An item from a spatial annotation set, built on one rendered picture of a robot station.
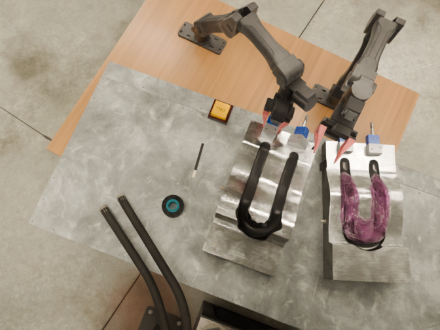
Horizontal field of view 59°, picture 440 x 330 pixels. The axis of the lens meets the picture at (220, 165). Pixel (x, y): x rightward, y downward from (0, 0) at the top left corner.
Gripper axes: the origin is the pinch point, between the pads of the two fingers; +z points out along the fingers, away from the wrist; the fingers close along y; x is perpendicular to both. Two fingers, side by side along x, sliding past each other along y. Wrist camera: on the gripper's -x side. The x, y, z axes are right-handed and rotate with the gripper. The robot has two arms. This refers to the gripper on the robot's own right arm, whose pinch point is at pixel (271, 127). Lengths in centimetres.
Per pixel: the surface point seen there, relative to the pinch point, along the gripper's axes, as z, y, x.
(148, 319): 126, -21, -26
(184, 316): 37, -5, -59
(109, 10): 42, -121, 116
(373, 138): -2.1, 37.4, 13.7
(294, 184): 12.1, 15.2, -10.5
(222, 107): 6.1, -19.9, 9.7
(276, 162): 9.1, 6.3, -5.8
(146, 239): 33, -26, -40
